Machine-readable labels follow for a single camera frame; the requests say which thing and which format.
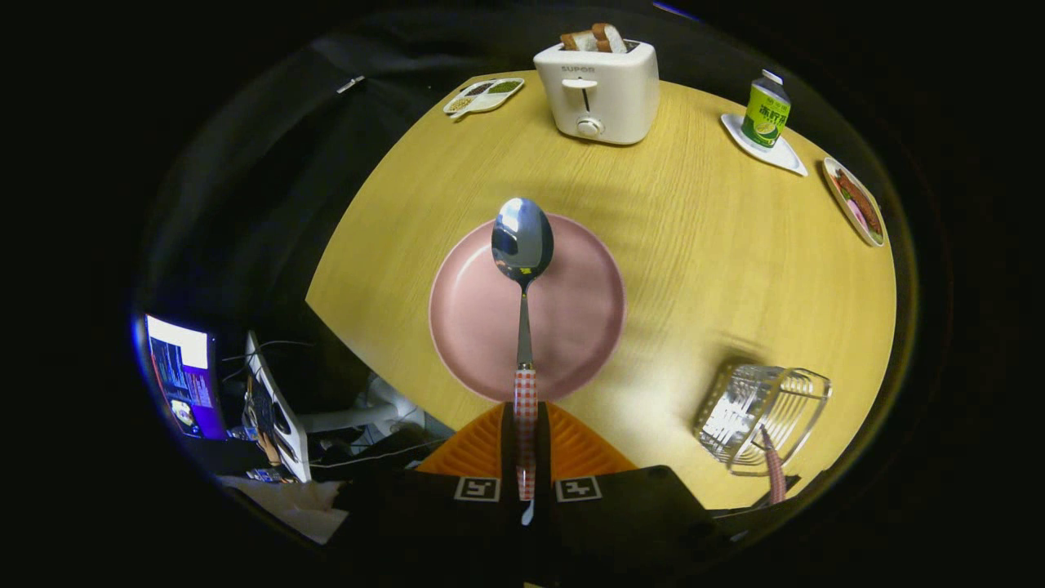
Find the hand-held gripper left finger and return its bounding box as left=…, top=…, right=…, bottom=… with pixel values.
left=336, top=400, right=530, bottom=574

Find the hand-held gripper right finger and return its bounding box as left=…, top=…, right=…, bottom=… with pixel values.
left=536, top=400, right=721, bottom=577

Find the spoon with checkered handle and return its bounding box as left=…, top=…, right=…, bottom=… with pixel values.
left=491, top=197, right=555, bottom=526

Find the fork with checkered handle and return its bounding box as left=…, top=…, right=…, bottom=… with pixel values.
left=759, top=429, right=787, bottom=505

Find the pink plate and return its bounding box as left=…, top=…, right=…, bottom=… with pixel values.
left=429, top=212, right=628, bottom=403

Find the silver laptop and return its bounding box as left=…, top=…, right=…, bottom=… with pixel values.
left=243, top=331, right=313, bottom=483

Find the computer monitor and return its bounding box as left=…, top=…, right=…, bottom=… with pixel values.
left=145, top=314, right=229, bottom=442

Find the white divided dish with beans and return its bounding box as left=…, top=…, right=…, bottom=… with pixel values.
left=442, top=78, right=526, bottom=121

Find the white toaster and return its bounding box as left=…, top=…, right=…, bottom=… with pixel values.
left=533, top=38, right=660, bottom=146

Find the white coaster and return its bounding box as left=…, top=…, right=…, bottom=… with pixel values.
left=720, top=113, right=809, bottom=177

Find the white plate with food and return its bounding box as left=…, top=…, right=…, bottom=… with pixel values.
left=822, top=157, right=886, bottom=247

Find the green label drink bottle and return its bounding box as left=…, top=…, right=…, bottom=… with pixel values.
left=741, top=69, right=792, bottom=149

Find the metal wire basket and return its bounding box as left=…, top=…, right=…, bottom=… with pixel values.
left=693, top=363, right=833, bottom=477

